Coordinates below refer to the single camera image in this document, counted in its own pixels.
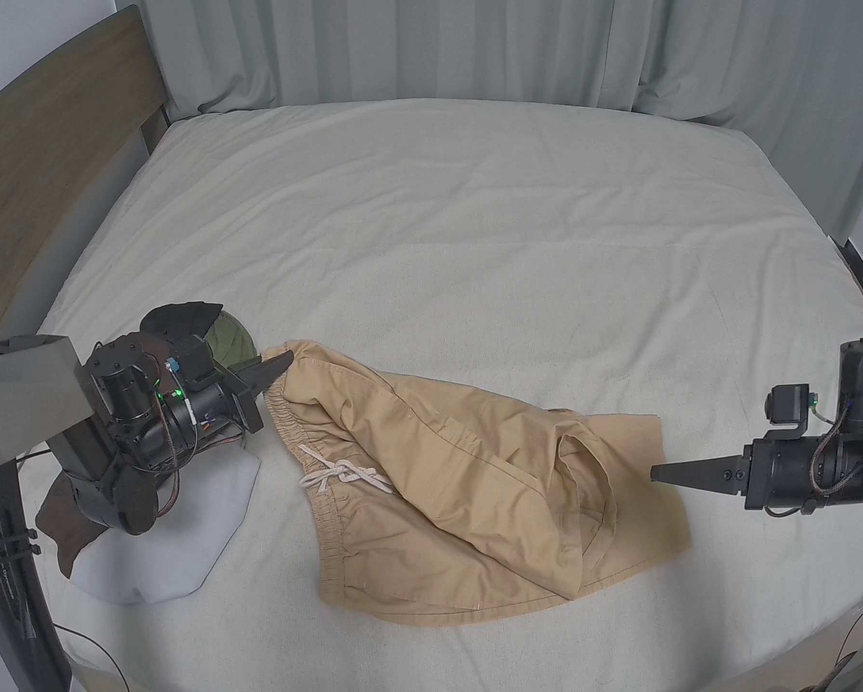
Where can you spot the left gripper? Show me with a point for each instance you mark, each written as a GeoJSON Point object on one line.
{"type": "Point", "coordinates": [212, 419]}

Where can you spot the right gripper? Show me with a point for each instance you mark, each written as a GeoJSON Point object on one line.
{"type": "Point", "coordinates": [792, 469]}

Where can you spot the tan shorts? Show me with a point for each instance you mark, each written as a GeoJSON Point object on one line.
{"type": "Point", "coordinates": [439, 494]}

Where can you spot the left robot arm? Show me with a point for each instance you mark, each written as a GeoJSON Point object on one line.
{"type": "Point", "coordinates": [13, 401]}

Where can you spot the olive green garment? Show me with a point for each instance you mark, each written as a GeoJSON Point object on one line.
{"type": "Point", "coordinates": [233, 343]}

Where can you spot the black garment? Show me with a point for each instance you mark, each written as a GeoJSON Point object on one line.
{"type": "Point", "coordinates": [179, 318]}

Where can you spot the white garment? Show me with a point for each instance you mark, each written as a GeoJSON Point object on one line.
{"type": "Point", "coordinates": [186, 530]}

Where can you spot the brown garment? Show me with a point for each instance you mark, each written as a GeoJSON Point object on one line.
{"type": "Point", "coordinates": [57, 523]}

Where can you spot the bed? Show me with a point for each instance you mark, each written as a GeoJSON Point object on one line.
{"type": "Point", "coordinates": [511, 242]}

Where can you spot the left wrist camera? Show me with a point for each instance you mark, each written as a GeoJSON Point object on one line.
{"type": "Point", "coordinates": [190, 357]}

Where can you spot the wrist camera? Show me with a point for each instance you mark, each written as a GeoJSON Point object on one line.
{"type": "Point", "coordinates": [190, 357]}
{"type": "Point", "coordinates": [788, 402]}

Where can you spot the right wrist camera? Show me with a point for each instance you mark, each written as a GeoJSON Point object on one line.
{"type": "Point", "coordinates": [788, 402]}

